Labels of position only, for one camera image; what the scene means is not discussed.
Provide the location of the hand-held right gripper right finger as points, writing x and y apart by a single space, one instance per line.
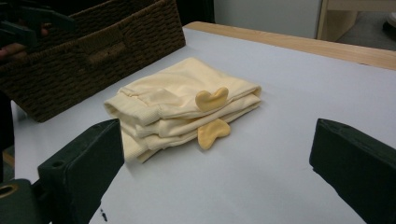
358 161

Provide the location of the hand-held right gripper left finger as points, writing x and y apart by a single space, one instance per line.
81 168

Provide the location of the brown woven basket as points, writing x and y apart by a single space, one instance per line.
102 53

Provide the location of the pale yellow pants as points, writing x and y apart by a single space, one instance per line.
174 90

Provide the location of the light wooden shelf unit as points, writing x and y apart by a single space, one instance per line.
342 18

